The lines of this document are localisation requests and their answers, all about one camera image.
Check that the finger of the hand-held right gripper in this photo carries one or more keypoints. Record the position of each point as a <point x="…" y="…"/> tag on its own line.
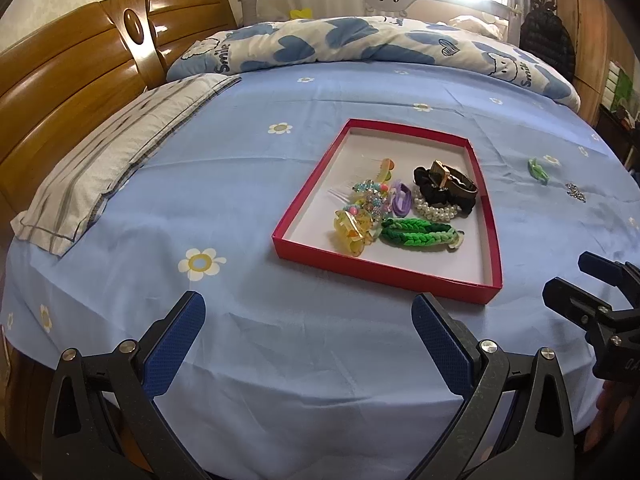
<point x="597" y="262"/>
<point x="575" y="302"/>

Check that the yellow toy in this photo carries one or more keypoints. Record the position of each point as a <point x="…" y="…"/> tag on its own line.
<point x="301" y="13"/>

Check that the grey striped pillow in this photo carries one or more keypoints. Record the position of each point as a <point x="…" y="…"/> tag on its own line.
<point x="100" y="155"/>

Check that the yellow hair claw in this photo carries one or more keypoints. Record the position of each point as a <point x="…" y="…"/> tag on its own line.
<point x="350" y="232"/>

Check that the green braided band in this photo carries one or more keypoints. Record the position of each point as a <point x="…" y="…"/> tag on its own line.
<point x="415" y="235"/>

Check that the wooden headboard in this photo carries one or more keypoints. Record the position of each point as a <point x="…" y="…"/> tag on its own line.
<point x="60" y="100"/>

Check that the wooden wardrobe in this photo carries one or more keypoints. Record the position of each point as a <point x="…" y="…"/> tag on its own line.
<point x="595" y="20"/>

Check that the blue heart printed duvet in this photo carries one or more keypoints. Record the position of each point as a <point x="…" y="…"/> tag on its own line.
<point x="350" y="40"/>

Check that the green hair clip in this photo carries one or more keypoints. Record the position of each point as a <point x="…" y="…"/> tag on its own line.
<point x="537" y="170"/>

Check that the green white boxes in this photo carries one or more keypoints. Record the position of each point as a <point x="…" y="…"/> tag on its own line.
<point x="620" y="85"/>

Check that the black padded jacket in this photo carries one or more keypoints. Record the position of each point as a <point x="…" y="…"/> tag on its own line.
<point x="547" y="40"/>

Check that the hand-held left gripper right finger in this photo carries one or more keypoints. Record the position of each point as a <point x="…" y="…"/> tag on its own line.
<point x="440" y="345"/>

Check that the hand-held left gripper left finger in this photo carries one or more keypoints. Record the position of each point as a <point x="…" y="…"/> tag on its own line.
<point x="175" y="345"/>

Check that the person's right hand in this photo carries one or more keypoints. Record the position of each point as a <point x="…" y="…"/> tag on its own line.
<point x="607" y="410"/>

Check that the red shallow box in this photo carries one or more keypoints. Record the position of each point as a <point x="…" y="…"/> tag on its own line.
<point x="440" y="270"/>

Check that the blue floral bed sheet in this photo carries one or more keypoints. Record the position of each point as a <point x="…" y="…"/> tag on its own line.
<point x="250" y="160"/>

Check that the silver rhinestone hair clip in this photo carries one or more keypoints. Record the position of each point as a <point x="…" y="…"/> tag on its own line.
<point x="575" y="192"/>

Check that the black scrunchie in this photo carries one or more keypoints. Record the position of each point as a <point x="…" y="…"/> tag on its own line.
<point x="465" y="207"/>

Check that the dark cabinet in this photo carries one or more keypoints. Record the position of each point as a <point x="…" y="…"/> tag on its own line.
<point x="617" y="130"/>

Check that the clear comb with colourful flowers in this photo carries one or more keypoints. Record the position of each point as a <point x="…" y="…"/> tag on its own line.
<point x="385" y="170"/>

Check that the white cloth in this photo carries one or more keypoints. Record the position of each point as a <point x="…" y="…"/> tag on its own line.
<point x="475" y="22"/>

